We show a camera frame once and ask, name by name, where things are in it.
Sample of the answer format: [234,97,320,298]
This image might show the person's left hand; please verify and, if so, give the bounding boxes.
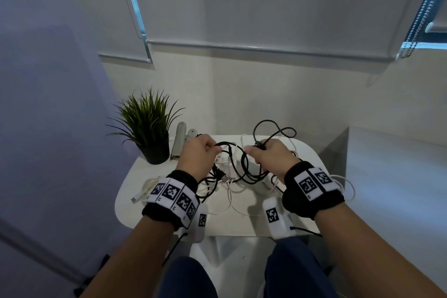
[176,134,223,182]

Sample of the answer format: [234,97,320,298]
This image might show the person's right hand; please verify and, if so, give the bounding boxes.
[243,139,302,185]

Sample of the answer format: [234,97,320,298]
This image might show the black usb cable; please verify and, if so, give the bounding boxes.
[195,119,298,201]

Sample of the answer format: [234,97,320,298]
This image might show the pile of cables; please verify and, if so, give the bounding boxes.
[195,133,357,218]

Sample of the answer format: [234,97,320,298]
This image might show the beige charging cable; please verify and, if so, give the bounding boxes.
[131,177,160,204]

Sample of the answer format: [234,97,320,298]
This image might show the person's right forearm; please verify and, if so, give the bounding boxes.
[314,202,447,298]

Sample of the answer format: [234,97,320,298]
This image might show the person's left forearm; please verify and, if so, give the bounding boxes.
[78,216,175,298]

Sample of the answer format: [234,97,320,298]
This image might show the person's right leg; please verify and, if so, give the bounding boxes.
[264,237,339,298]

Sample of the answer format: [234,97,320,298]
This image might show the person's leg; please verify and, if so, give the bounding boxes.
[159,256,219,298]
[264,237,339,298]

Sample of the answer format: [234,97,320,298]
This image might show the person's left leg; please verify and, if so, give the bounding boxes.
[159,256,219,298]

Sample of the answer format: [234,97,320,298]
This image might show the grey oblong device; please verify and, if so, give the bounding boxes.
[170,122,188,161]

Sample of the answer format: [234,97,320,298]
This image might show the white charger adapter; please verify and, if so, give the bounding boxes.
[236,154,263,178]

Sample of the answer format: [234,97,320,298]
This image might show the green plant in black pot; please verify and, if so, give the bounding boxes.
[106,87,186,166]

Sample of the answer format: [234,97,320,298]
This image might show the black wristband with marker tags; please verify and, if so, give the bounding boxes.
[282,161,345,221]
[142,169,200,231]

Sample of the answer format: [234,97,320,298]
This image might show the wide white roller blind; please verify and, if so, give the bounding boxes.
[120,0,442,61]

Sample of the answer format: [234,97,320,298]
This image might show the thin black camera cord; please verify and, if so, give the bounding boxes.
[162,232,188,267]
[290,226,323,238]

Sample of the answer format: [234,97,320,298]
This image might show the metal bead chain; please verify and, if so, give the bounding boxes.
[398,0,447,59]

